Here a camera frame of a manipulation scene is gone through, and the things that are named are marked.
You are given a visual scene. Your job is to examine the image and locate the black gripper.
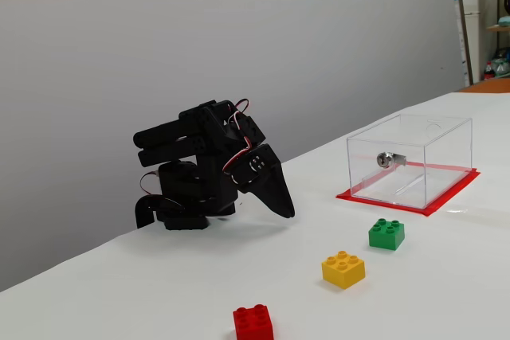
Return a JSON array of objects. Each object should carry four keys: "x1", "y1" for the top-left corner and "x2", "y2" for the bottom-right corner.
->
[{"x1": 232, "y1": 143, "x2": 296, "y2": 220}]

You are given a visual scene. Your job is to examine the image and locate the gripper servo cable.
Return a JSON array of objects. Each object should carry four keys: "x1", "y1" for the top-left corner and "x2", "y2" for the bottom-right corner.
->
[{"x1": 222, "y1": 139, "x2": 256, "y2": 177}]

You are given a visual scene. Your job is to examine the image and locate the red lego brick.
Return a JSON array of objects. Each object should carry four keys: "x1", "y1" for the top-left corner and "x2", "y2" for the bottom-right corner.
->
[{"x1": 232, "y1": 303, "x2": 275, "y2": 340}]

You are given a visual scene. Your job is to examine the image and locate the metal shelf rack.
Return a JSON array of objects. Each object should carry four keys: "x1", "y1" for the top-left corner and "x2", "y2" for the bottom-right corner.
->
[{"x1": 453, "y1": 0, "x2": 510, "y2": 86}]

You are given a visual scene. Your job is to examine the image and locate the base servo cable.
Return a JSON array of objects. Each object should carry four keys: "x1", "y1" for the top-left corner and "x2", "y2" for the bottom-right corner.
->
[{"x1": 139, "y1": 171, "x2": 161, "y2": 198}]

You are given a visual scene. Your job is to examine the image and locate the wrist servo cable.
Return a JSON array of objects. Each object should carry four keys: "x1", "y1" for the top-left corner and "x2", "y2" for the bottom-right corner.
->
[{"x1": 227, "y1": 99, "x2": 251, "y2": 142}]

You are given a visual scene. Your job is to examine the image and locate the orange wooden table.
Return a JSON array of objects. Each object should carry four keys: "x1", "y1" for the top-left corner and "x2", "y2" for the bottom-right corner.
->
[{"x1": 457, "y1": 78, "x2": 510, "y2": 95}]

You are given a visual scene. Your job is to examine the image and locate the transparent plastic box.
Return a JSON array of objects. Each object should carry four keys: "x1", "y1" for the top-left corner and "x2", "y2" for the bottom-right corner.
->
[{"x1": 345, "y1": 112, "x2": 474, "y2": 210}]

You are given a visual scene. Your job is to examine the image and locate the silver cam lock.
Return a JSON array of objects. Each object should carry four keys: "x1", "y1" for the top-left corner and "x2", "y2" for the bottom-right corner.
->
[{"x1": 376, "y1": 151, "x2": 407, "y2": 169}]

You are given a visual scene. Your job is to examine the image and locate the yellow lego brick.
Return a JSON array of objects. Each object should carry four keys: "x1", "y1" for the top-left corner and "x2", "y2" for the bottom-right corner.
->
[{"x1": 321, "y1": 250, "x2": 367, "y2": 291}]

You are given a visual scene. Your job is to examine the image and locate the green lego brick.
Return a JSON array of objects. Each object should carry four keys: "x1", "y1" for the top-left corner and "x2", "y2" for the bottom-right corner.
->
[{"x1": 367, "y1": 217, "x2": 406, "y2": 252}]

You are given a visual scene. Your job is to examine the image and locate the white cabinet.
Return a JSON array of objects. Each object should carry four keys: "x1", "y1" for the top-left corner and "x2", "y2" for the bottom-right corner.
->
[{"x1": 461, "y1": 0, "x2": 484, "y2": 78}]

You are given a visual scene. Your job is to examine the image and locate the greenish plastic bag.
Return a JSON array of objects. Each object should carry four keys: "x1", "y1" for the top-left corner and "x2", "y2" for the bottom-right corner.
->
[{"x1": 493, "y1": 49, "x2": 510, "y2": 77}]

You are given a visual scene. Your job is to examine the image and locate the black table clamp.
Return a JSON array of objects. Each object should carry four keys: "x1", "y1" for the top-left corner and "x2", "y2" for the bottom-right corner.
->
[{"x1": 135, "y1": 194, "x2": 184, "y2": 230}]

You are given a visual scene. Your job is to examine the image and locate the red tape frame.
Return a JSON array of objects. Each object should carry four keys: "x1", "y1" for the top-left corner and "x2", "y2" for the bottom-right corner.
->
[{"x1": 335, "y1": 160, "x2": 481, "y2": 218}]

